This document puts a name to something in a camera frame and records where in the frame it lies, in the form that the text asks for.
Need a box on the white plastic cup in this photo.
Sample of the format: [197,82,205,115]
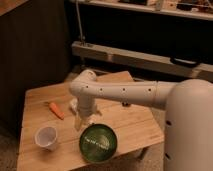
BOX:
[34,126,58,151]

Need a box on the white plastic bottle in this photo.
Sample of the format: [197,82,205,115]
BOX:
[68,98,102,127]

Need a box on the wooden table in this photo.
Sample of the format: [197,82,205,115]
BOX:
[17,82,164,171]

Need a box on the black handle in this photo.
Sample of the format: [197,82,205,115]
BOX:
[170,57,201,68]

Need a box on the green bowl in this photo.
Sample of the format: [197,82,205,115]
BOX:
[79,124,118,163]

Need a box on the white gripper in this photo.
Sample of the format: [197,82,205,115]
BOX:
[73,105,100,132]

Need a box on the metal pole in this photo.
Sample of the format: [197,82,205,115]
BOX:
[75,0,85,45]

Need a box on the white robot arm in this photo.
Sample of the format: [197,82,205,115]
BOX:
[69,70,213,171]

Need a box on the orange carrot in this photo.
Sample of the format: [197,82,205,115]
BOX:
[46,102,64,120]

